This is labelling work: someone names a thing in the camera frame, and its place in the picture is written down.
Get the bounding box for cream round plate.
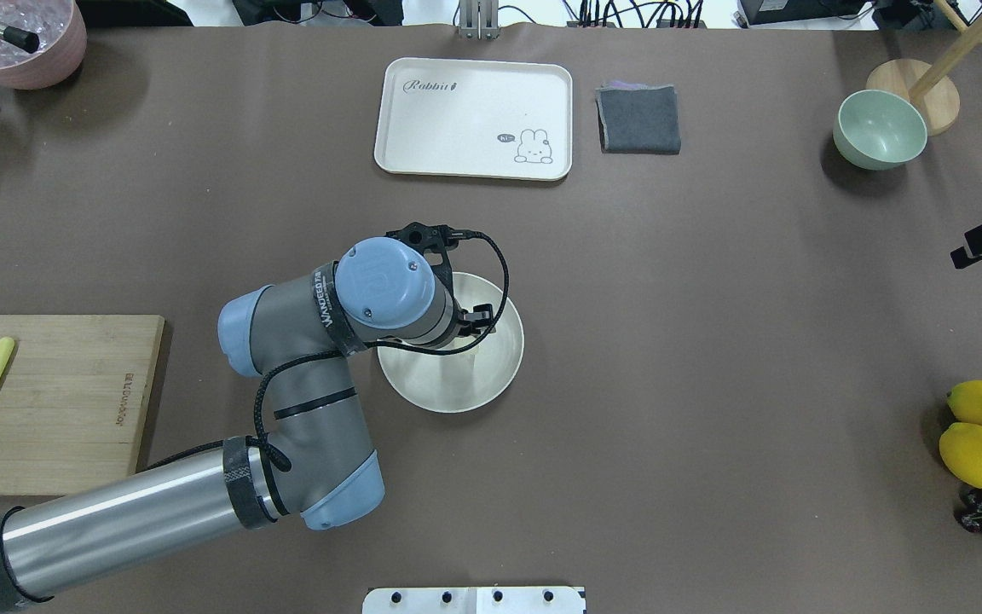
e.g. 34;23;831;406
378;297;525;414

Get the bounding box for bamboo cutting board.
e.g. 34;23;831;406
0;315;166;496

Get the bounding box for green ceramic bowl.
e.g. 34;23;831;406
831;90;930;171

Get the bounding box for dark cherries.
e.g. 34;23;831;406
954;487;982;534

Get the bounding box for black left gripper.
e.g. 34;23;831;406
454;304;496;342

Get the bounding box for pink bowl of ice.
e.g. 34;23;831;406
0;1;87;90

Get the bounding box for cream rabbit tray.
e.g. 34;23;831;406
373;57;574;182

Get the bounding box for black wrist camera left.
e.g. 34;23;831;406
385;222;477;287

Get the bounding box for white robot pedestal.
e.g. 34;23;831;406
361;584;587;613

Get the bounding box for grey folded cloth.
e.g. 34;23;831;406
596;81;682;155

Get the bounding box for aluminium frame post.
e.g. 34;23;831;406
456;0;501;40

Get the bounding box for wooden mug tree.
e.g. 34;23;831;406
865;1;982;136

